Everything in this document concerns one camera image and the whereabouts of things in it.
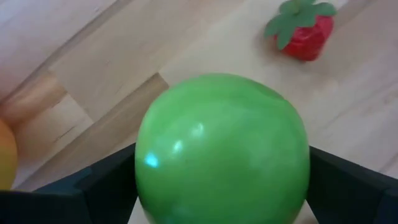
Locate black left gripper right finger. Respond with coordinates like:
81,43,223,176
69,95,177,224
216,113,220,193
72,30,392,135
305,145,398,224

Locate orange with green leaves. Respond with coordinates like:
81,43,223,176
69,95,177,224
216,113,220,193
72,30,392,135
0,119,19,190

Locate red strawberry green leaves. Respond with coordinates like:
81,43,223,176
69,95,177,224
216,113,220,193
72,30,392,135
263,0,338,62

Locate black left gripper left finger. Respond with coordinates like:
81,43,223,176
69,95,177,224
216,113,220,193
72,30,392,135
0,142,139,224

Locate green apple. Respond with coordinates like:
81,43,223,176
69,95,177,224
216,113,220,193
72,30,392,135
134,73,311,224

